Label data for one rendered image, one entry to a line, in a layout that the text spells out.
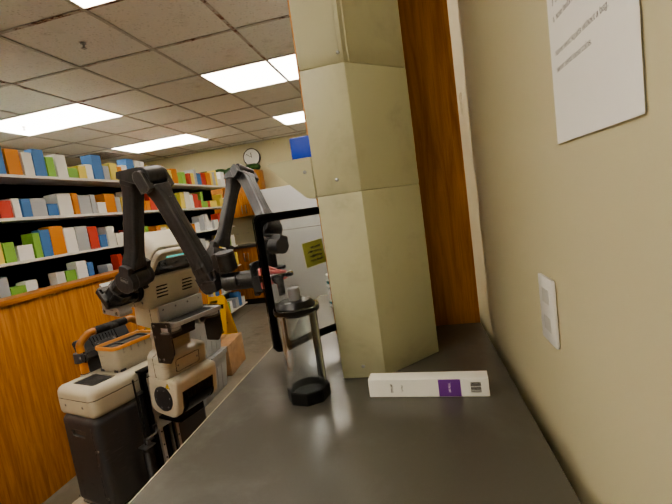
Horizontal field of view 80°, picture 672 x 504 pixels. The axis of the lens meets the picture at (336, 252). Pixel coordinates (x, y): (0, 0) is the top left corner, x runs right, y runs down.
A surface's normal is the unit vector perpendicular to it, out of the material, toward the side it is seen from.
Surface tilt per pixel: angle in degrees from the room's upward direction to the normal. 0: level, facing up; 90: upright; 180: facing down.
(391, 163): 90
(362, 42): 90
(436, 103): 90
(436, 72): 90
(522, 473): 0
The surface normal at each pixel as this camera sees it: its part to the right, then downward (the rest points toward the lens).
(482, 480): -0.14, -0.98
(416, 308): 0.56, 0.01
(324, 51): -0.10, 0.12
